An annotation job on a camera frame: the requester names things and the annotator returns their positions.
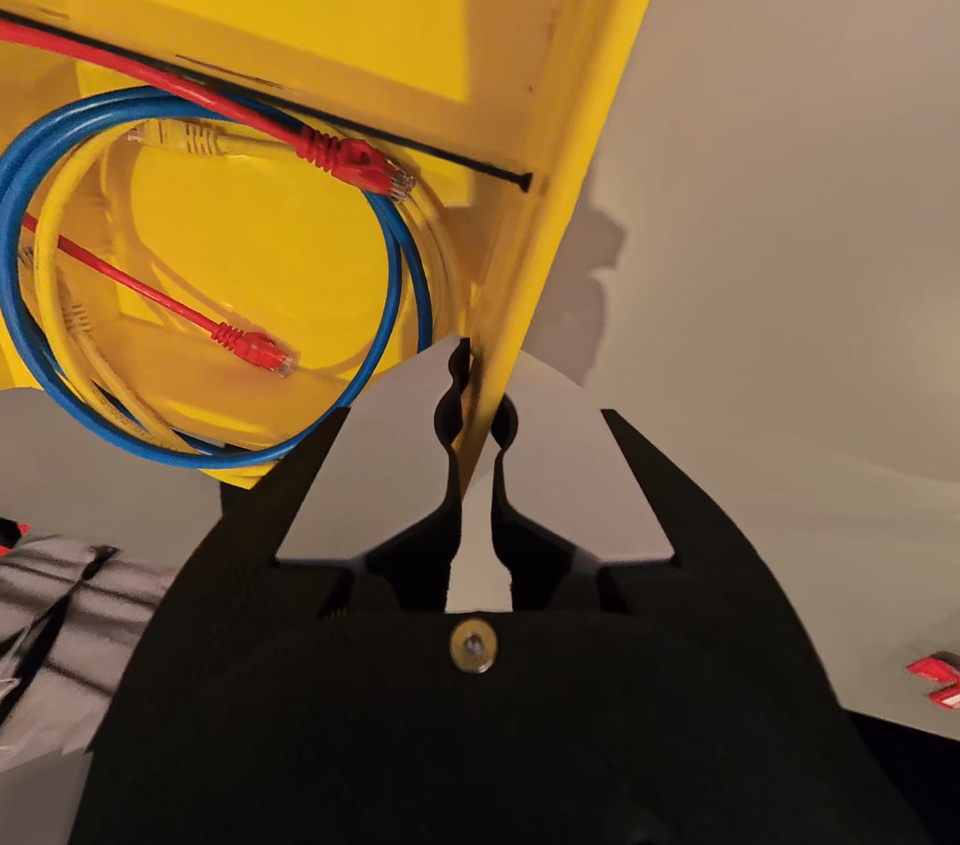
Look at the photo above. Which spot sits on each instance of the black bin divider plate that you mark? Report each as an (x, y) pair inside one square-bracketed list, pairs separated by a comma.
[(465, 168)]

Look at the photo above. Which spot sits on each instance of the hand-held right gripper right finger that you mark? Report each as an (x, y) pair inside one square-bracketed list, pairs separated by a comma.
[(577, 485)]

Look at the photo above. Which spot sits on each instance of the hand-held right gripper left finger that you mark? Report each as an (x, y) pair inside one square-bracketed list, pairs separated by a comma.
[(375, 485)]

